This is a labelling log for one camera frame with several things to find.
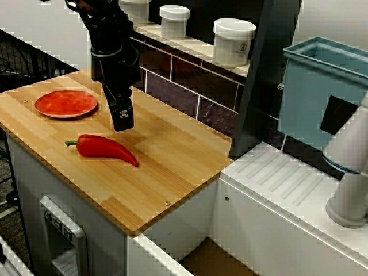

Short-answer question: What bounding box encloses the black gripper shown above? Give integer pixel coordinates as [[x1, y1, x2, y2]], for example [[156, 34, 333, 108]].
[[90, 43, 142, 132]]

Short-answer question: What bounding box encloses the red pepper with green stem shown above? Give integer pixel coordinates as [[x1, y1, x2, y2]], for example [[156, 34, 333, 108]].
[[64, 133, 139, 168]]

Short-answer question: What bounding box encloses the red round plate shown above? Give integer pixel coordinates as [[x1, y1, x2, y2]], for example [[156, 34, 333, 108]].
[[34, 90, 99, 119]]

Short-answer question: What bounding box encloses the small white lidded jar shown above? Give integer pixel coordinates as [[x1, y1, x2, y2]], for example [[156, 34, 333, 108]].
[[159, 4, 191, 40], [119, 0, 152, 27]]

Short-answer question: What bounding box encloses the large white lidded jar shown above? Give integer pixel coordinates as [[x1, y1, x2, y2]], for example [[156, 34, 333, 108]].
[[213, 17, 257, 68]]

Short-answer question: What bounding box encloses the grey toy oven door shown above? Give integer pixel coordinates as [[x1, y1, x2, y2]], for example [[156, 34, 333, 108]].
[[39, 195, 89, 276]]

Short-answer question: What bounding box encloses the dark grey upright panel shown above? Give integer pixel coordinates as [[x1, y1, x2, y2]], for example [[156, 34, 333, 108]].
[[229, 0, 303, 158]]

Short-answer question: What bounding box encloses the white toy kitchen unit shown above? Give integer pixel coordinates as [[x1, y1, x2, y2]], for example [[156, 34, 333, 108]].
[[0, 24, 368, 276]]

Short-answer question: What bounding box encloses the teal plastic bin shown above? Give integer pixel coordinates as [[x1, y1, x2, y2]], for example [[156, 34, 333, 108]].
[[277, 36, 368, 154]]

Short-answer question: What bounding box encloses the white toy faucet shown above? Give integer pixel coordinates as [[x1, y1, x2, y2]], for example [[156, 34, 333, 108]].
[[321, 91, 368, 229]]

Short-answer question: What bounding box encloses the black wire mesh basket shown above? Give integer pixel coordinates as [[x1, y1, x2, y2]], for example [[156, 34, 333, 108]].
[[0, 28, 79, 94]]

